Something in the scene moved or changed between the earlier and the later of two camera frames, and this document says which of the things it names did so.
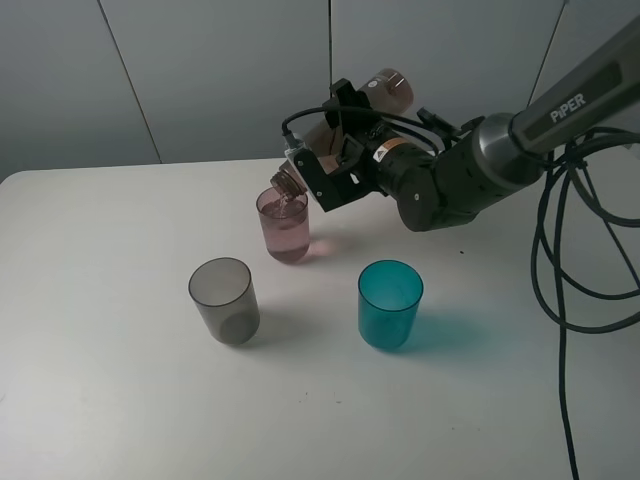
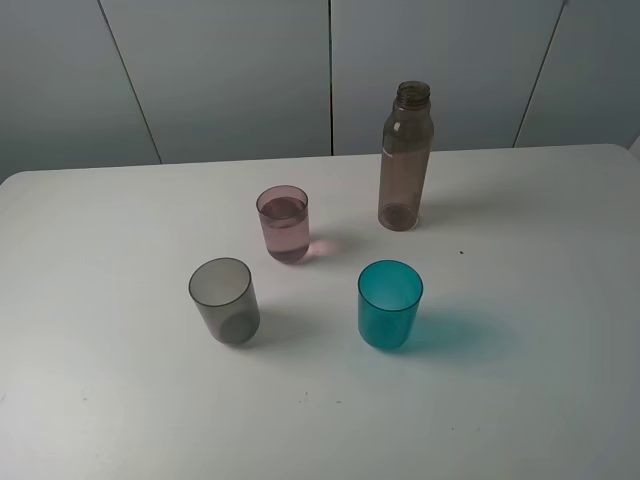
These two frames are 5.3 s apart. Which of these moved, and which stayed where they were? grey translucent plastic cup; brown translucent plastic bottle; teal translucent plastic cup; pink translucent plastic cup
Moved: brown translucent plastic bottle
Stayed: grey translucent plastic cup; teal translucent plastic cup; pink translucent plastic cup
